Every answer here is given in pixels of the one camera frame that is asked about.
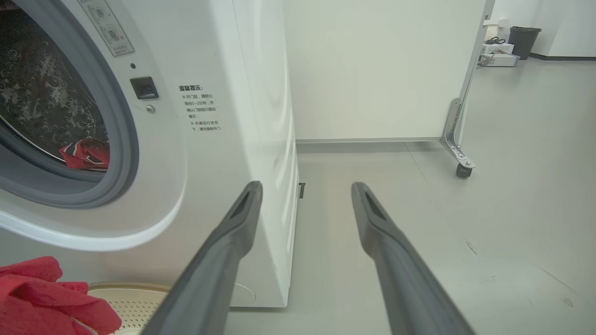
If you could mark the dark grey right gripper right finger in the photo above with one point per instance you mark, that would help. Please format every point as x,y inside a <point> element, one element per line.
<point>405,288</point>

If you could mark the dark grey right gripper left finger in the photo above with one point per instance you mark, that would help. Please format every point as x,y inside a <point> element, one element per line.
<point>209,279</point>

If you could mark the plain red fuzzy cloth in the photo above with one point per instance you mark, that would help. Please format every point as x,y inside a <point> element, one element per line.
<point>42,302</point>

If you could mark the red jersey with white trim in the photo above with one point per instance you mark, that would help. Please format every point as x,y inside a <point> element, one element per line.
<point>84,156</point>

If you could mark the cream perforated laundry basket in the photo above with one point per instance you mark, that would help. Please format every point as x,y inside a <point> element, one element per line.
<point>135,307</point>

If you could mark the white front-load washing machine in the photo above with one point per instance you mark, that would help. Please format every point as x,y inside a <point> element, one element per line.
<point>219,186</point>

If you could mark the black caster wheel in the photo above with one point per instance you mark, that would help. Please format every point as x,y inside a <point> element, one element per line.
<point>463,171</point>

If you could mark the white partition panel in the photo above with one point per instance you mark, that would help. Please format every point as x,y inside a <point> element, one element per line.
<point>372,70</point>

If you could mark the white device box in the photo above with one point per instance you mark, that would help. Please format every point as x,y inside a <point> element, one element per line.
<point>505,60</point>
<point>498,49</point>

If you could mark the grey caution sticker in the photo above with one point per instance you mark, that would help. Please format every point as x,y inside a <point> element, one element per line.
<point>109,32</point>

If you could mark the dark grey trash bin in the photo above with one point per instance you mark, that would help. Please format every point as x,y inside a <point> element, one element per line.
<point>524,44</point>

